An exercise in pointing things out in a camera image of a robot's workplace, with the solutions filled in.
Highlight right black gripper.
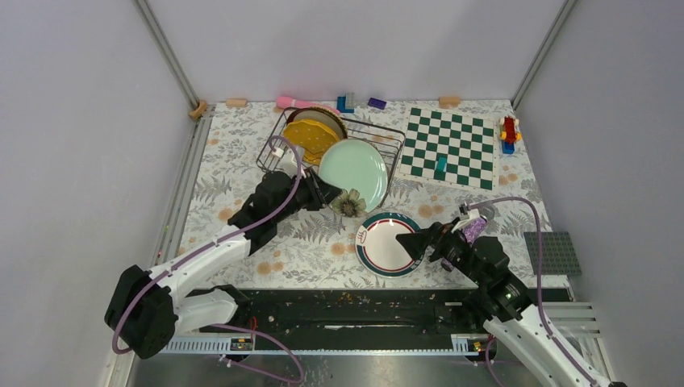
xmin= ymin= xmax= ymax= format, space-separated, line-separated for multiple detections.
xmin=395 ymin=217 xmax=486 ymax=285

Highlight mint green flower plate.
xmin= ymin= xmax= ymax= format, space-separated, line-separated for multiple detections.
xmin=319 ymin=139 xmax=389 ymax=218

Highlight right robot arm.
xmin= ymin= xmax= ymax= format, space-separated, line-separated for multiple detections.
xmin=395 ymin=218 xmax=616 ymax=386

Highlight right wooden block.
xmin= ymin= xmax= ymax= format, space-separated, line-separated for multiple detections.
xmin=438 ymin=96 xmax=462 ymax=109

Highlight corner wooden block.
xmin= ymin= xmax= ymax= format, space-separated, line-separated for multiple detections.
xmin=188 ymin=100 xmax=208 ymax=121

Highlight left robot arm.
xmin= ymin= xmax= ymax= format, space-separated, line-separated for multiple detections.
xmin=104 ymin=169 xmax=342 ymax=359

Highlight green white chessboard mat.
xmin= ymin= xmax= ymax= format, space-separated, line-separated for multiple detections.
xmin=396 ymin=106 xmax=500 ymax=194

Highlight white plate green red rim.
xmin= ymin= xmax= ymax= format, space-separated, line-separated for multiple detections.
xmin=355 ymin=212 xmax=422 ymax=278

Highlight beige plate dark red rim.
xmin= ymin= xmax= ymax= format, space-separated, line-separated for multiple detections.
xmin=286 ymin=106 xmax=348 ymax=139

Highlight blue grey lego bricks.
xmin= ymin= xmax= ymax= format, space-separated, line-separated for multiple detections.
xmin=336 ymin=93 xmax=356 ymax=114

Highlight left wooden block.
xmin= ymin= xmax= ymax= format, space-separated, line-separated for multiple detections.
xmin=225 ymin=98 xmax=248 ymax=108

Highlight black wire dish rack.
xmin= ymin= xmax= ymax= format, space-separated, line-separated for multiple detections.
xmin=256 ymin=108 xmax=405 ymax=204

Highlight purple glitter tube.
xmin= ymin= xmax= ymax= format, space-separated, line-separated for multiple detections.
xmin=440 ymin=216 xmax=487 ymax=272

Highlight red yellow blue lego toy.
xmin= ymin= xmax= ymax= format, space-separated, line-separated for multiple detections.
xmin=499 ymin=116 xmax=522 ymax=155

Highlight pink toy bat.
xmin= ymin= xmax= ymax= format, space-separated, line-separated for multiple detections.
xmin=276 ymin=96 xmax=340 ymax=115

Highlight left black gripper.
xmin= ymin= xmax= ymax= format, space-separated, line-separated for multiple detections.
xmin=273 ymin=167 xmax=343 ymax=224

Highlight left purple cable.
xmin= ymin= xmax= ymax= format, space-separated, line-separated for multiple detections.
xmin=111 ymin=135 xmax=307 ymax=385

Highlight purple lego brick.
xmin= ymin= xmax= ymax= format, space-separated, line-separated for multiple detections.
xmin=367 ymin=98 xmax=387 ymax=110

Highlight grey lego baseplate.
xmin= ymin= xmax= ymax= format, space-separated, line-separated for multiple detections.
xmin=523 ymin=231 xmax=582 ymax=277

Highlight teal block on chessboard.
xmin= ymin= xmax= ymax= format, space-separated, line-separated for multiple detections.
xmin=433 ymin=157 xmax=447 ymax=181

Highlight yellow dotted scalloped plate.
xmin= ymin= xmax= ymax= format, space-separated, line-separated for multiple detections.
xmin=283 ymin=119 xmax=340 ymax=165

